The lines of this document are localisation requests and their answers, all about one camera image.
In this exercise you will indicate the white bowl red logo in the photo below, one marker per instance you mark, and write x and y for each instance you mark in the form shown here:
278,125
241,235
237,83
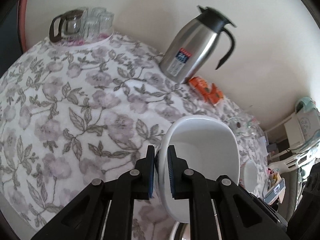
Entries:
249,177

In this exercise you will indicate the small white bowl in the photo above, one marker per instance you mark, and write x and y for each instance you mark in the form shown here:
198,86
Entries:
208,145

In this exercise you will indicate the black power adapter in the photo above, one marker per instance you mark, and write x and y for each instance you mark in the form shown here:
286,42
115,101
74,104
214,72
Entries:
271,147

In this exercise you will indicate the floral fleece tablecloth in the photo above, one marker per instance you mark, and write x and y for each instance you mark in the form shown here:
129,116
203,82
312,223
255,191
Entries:
69,116

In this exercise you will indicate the steel thermos black handle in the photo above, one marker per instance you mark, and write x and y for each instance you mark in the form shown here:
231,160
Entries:
194,44

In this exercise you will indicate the orange snack packet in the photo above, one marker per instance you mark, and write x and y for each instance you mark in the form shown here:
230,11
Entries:
213,94
200,86

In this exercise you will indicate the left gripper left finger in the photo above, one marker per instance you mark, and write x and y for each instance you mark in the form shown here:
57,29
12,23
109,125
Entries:
138,182

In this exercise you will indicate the clear drinking glass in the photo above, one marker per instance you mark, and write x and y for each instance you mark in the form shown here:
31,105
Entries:
90,29
105,18

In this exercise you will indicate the white shelf unit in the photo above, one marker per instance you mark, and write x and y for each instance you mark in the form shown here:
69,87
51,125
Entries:
296,139

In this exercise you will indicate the glass teapot black handle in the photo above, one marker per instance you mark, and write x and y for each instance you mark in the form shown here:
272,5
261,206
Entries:
69,25

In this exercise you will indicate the smartphone showing video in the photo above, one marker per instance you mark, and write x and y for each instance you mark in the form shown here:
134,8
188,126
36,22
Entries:
277,192

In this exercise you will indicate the clear glass mug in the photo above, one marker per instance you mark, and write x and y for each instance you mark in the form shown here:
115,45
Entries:
240,126

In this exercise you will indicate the teal cloth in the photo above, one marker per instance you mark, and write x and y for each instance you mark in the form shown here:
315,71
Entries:
305,104

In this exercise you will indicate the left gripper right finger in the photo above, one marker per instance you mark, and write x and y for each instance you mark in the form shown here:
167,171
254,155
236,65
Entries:
184,181

